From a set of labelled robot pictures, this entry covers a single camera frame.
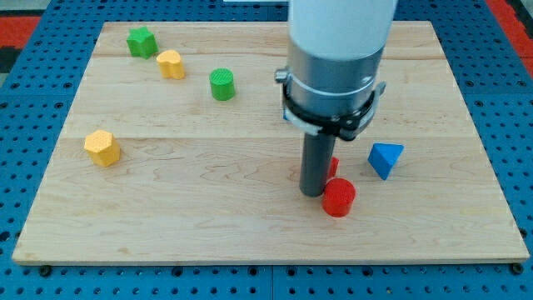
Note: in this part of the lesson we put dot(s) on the red cylinder block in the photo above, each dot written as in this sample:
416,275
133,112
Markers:
339,195

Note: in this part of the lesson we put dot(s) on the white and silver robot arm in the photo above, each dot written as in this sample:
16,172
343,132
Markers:
334,51

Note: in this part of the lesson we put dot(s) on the blue triangle block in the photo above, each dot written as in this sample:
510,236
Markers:
383,158

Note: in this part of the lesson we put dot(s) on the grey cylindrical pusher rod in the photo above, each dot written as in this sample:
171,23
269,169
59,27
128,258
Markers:
315,163

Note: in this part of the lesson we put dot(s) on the red block behind rod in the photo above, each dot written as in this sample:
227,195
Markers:
333,168

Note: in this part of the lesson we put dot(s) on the green cylinder block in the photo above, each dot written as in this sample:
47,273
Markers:
222,84

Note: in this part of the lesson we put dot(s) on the light wooden board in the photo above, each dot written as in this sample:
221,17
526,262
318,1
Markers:
207,182

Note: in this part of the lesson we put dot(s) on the yellow heart block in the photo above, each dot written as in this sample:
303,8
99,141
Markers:
170,64

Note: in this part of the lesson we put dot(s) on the yellow hexagon block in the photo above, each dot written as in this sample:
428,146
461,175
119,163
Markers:
103,148

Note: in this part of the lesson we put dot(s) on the green star block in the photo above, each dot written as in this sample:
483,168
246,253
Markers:
141,42

